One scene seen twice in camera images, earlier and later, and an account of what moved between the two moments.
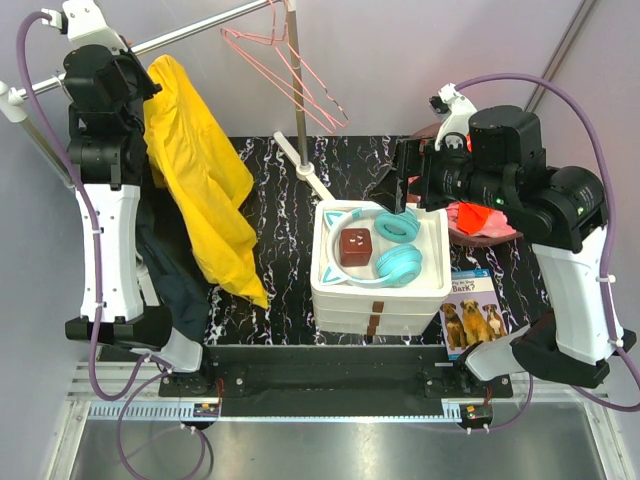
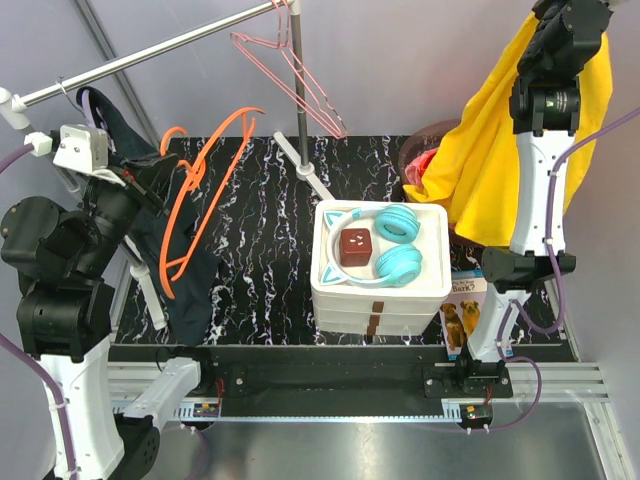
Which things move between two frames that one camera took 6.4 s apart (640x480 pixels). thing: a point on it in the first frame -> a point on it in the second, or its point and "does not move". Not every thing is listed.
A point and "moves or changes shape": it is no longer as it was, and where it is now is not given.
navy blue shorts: [173, 267] does not move
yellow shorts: [203, 175] -> [474, 176]
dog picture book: [472, 313] does not move
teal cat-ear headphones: [398, 265] does not move
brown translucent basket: [430, 132] does not move
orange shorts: [472, 217] moves or changes shape
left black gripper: [147, 84] -> [155, 170]
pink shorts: [497, 223] moves or changes shape
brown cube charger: [355, 247] does not move
